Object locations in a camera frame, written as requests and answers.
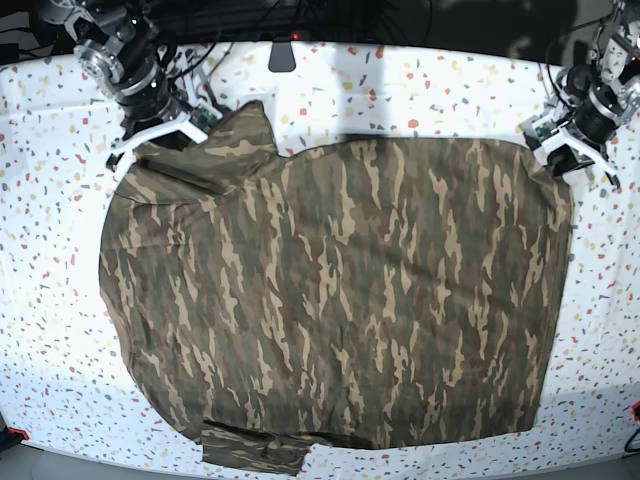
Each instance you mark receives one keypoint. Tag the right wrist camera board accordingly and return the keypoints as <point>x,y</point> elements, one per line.
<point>205,116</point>

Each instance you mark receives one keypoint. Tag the camouflage T-shirt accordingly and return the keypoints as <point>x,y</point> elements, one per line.
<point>371,294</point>

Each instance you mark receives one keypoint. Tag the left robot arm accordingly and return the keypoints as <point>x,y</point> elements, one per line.
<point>612,63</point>

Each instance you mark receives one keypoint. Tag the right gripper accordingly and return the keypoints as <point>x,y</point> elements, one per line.
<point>148,105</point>

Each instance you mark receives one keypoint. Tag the terrazzo patterned table cloth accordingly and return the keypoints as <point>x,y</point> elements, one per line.
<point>62,377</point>

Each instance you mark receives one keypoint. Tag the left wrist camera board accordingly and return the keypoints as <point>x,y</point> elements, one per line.
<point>543,129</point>

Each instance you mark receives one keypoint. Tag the red right edge clamp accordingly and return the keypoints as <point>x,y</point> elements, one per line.
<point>636,411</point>

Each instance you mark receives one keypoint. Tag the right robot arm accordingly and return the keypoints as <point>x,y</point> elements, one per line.
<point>129,57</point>

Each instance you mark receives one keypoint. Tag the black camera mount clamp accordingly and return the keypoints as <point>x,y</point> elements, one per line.
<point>282,59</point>

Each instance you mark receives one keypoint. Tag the red table corner clamp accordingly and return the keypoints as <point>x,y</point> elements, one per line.
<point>18,433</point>

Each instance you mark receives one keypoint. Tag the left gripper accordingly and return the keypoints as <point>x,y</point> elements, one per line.
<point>593,119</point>

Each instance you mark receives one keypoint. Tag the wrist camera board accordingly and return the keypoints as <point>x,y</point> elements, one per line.
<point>205,116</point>
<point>543,129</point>

